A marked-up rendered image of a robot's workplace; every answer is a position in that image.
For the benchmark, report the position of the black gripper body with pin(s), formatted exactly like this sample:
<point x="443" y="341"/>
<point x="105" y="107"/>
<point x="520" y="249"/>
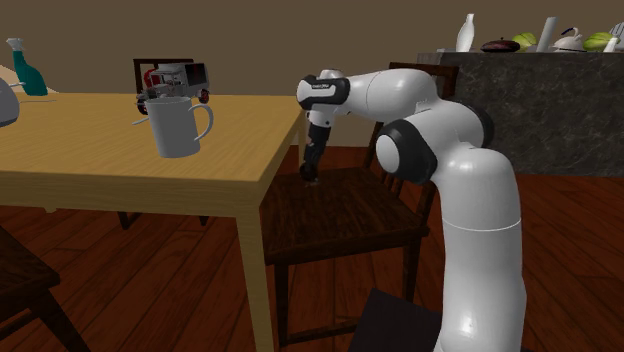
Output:
<point x="314" y="146"/>

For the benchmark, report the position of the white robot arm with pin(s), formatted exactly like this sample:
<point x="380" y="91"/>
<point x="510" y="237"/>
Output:
<point x="480" y="219"/>

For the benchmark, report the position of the grey mug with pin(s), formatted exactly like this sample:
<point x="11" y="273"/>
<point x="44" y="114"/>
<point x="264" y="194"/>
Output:
<point x="170" y="129"/>

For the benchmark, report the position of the white and red toy truck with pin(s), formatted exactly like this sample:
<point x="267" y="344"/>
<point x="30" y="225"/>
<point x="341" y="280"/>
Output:
<point x="181" y="78"/>

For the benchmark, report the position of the grey spoon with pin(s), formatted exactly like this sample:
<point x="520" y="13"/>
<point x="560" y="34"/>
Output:
<point x="140" y="120"/>

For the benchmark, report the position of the dark robot stand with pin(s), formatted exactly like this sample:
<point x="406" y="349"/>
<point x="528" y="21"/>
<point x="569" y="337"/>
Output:
<point x="390" y="326"/>

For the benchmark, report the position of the dark marble counter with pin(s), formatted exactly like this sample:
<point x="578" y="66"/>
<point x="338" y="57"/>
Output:
<point x="546" y="112"/>

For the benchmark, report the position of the light wooden table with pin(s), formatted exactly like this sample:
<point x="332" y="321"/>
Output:
<point x="78" y="146"/>

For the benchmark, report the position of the thin grey utensil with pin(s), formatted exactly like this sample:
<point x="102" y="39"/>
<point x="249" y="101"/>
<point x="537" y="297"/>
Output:
<point x="39" y="101"/>

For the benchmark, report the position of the teal spray bottle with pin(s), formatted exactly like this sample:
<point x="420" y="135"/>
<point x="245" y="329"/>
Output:
<point x="30" y="78"/>

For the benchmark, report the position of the grey rounded vessel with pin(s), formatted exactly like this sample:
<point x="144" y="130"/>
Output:
<point x="6" y="109"/>

